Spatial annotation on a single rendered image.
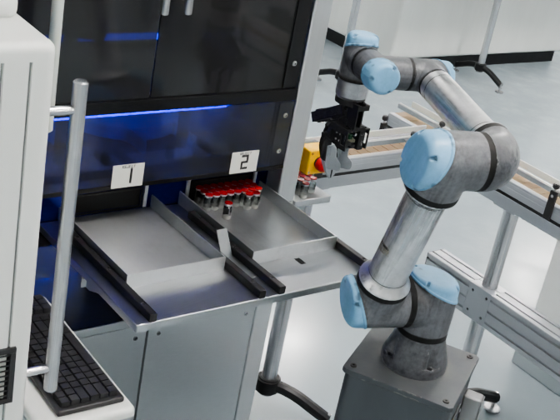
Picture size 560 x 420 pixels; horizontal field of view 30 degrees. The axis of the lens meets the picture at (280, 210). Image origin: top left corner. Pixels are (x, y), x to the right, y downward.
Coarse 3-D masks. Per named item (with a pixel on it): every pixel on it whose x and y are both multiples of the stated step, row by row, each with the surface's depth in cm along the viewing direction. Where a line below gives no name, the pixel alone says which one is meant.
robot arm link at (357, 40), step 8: (352, 32) 236; (360, 32) 237; (368, 32) 238; (352, 40) 235; (360, 40) 234; (368, 40) 234; (376, 40) 235; (344, 48) 238; (352, 48) 235; (360, 48) 234; (376, 48) 236; (344, 56) 238; (352, 56) 234; (344, 64) 238; (344, 72) 238; (352, 72) 235; (344, 80) 239; (352, 80) 238
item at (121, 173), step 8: (120, 168) 246; (128, 168) 247; (136, 168) 249; (112, 176) 246; (120, 176) 247; (128, 176) 248; (136, 176) 250; (112, 184) 247; (120, 184) 248; (128, 184) 249; (136, 184) 251
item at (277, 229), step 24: (264, 192) 285; (216, 216) 269; (240, 216) 271; (264, 216) 274; (288, 216) 276; (240, 240) 251; (264, 240) 261; (288, 240) 264; (312, 240) 258; (336, 240) 263
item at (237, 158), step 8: (232, 152) 265; (240, 152) 266; (248, 152) 268; (256, 152) 270; (232, 160) 266; (240, 160) 267; (248, 160) 269; (256, 160) 271; (232, 168) 267; (248, 168) 270
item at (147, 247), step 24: (96, 216) 257; (120, 216) 259; (144, 216) 262; (168, 216) 260; (96, 240) 246; (120, 240) 248; (144, 240) 250; (168, 240) 252; (192, 240) 252; (120, 264) 237; (144, 264) 239; (168, 264) 241; (192, 264) 237; (216, 264) 242
